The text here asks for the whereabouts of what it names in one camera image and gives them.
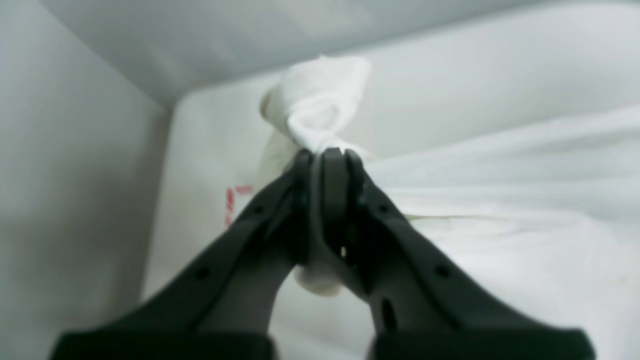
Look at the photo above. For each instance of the white printed T-shirt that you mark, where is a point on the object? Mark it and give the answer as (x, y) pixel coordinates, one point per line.
(544, 216)

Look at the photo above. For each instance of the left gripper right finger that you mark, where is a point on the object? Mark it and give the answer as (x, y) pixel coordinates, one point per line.
(423, 305)

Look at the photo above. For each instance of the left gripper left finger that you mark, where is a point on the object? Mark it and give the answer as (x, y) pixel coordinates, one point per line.
(220, 306)

